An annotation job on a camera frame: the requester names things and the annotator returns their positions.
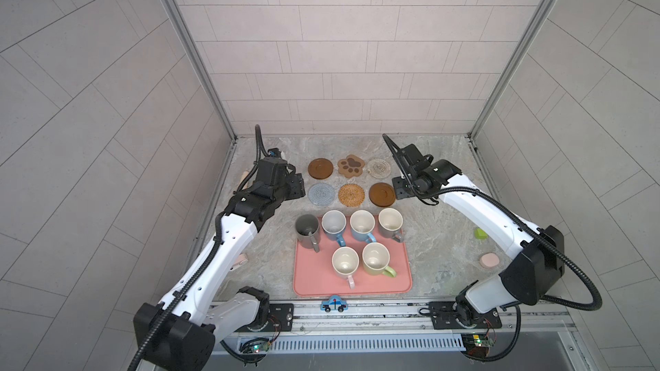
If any multicolour woven rope coaster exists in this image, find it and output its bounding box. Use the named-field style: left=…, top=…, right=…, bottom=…
left=365, top=158, right=391, bottom=180

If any brown wooden coaster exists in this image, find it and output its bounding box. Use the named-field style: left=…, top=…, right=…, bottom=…
left=308, top=158, right=334, bottom=180
left=369, top=182, right=396, bottom=208

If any light blue woven coaster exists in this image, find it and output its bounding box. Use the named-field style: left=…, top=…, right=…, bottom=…
left=308, top=183, right=336, bottom=207

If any cork paw print coaster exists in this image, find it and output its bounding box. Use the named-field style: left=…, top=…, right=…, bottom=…
left=338, top=155, right=366, bottom=179

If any tan rattan coaster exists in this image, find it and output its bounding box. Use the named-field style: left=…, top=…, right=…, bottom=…
left=338, top=184, right=365, bottom=207

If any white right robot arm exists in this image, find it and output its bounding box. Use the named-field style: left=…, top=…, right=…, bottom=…
left=383, top=136, right=564, bottom=314

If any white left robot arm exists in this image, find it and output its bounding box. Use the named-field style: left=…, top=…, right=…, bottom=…
left=128, top=149, right=305, bottom=370

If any beige wooden rolling pin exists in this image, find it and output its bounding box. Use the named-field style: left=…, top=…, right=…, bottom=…
left=237, top=170, right=250, bottom=191

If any grey metal mug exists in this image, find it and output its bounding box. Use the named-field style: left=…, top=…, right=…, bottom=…
left=295, top=214, right=321, bottom=252

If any blue mug left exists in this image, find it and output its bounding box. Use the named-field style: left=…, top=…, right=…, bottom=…
left=321, top=211, right=347, bottom=247

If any blue mug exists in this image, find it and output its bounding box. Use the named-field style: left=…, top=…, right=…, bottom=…
left=321, top=211, right=347, bottom=247
left=350, top=210, right=376, bottom=243

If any blue mug middle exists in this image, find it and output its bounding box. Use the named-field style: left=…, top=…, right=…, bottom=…
left=350, top=210, right=376, bottom=243

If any green small cube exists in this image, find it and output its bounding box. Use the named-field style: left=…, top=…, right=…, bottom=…
left=474, top=228, right=488, bottom=240

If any small pink stapler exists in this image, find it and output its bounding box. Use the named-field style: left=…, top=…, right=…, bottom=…
left=230, top=254, right=249, bottom=271

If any pink silicone tray mat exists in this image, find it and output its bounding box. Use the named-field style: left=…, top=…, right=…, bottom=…
left=293, top=224, right=413, bottom=297

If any pink round soap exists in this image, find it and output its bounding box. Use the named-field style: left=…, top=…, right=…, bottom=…
left=479, top=252, right=500, bottom=269

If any blue toy car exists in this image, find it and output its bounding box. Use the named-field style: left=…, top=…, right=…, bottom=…
left=321, top=295, right=348, bottom=313

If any left circuit board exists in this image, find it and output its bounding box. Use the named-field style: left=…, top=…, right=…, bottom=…
left=240, top=338, right=273, bottom=355

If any circuit board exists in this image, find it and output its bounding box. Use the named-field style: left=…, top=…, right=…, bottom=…
left=240, top=338, right=273, bottom=355
left=461, top=333, right=497, bottom=358

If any right circuit board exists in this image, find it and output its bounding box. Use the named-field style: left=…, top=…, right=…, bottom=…
left=461, top=333, right=497, bottom=358

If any grey handled white mug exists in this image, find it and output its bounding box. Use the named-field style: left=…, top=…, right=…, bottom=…
left=378, top=208, right=404, bottom=243

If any green handled white mug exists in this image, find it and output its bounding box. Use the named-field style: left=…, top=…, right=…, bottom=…
left=362, top=242, right=397, bottom=278

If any pink handled white mug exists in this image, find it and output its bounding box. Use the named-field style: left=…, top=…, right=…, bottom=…
left=331, top=247, right=360, bottom=290

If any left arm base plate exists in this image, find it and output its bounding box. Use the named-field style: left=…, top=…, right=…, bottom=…
left=237, top=303, right=294, bottom=333

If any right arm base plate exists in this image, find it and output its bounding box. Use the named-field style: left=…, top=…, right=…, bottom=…
left=426, top=302, right=502, bottom=330

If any aluminium rail frame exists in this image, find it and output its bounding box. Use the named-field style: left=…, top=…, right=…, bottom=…
left=209, top=300, right=596, bottom=370

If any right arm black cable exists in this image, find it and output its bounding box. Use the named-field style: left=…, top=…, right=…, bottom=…
left=382, top=133, right=603, bottom=362

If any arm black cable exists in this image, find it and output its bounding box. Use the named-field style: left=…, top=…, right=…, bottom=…
left=126, top=124, right=290, bottom=371
left=382, top=133, right=603, bottom=362

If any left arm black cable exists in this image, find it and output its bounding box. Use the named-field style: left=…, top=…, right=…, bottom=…
left=126, top=124, right=290, bottom=371

